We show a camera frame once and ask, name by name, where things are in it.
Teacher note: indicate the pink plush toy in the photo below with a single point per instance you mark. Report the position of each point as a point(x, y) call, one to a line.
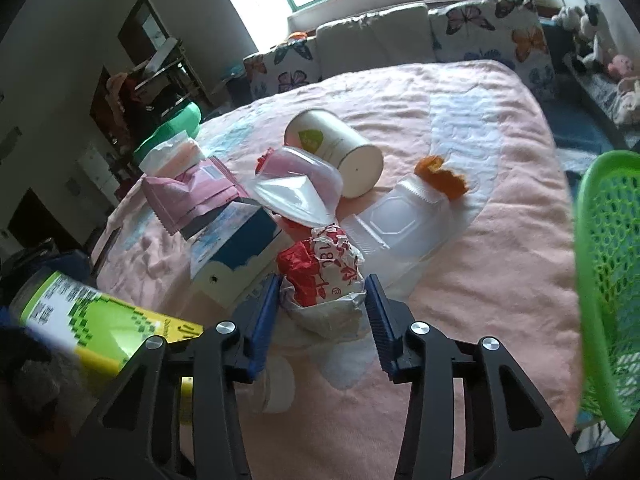
point(620, 65)

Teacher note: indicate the red white wrapper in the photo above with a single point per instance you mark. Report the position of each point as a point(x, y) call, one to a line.
point(320, 280)

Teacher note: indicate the white cardboard cylinder canister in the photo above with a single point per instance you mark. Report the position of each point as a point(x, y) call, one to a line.
point(335, 152)

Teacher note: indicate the blue white carton box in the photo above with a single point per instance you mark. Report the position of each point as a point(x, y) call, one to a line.
point(235, 252)

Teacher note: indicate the white cushion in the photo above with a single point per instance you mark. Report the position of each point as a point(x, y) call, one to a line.
point(370, 45)

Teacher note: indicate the large butterfly print cushion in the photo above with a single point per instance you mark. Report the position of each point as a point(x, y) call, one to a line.
point(495, 35)

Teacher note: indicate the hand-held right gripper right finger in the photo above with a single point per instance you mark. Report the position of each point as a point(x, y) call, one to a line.
point(381, 327)

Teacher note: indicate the clear plastic tray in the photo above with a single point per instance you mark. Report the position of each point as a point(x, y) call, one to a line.
point(395, 225)

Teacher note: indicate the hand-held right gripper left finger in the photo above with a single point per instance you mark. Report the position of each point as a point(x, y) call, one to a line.
point(261, 327)

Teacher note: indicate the green yellow labelled bottle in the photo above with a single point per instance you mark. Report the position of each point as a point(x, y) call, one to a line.
point(100, 317)

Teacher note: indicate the small butterfly print cushion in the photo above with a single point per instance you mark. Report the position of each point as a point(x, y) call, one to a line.
point(285, 67)

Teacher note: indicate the grey cloth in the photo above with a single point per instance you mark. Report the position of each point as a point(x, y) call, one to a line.
point(40, 385)

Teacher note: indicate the metal rack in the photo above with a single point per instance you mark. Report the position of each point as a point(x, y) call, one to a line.
point(170, 75)

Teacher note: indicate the green plastic tub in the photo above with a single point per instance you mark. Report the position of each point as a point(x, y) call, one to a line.
point(170, 132)

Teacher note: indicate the dark wooden door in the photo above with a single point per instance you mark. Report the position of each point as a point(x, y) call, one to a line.
point(142, 25)

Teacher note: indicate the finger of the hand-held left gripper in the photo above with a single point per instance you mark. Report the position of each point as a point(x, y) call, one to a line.
point(22, 342)

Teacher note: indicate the green plastic mesh basket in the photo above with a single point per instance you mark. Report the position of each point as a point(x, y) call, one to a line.
point(607, 270)

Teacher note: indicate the pink foil packet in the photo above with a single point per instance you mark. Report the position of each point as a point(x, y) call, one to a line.
point(190, 195)

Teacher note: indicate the pink white tissue pack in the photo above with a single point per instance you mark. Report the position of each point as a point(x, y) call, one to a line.
point(170, 155)

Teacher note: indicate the grey plush toy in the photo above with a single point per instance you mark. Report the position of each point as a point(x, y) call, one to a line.
point(567, 16)

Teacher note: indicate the clear plastic lidded bowl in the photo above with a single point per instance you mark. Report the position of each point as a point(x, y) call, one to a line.
point(300, 190)

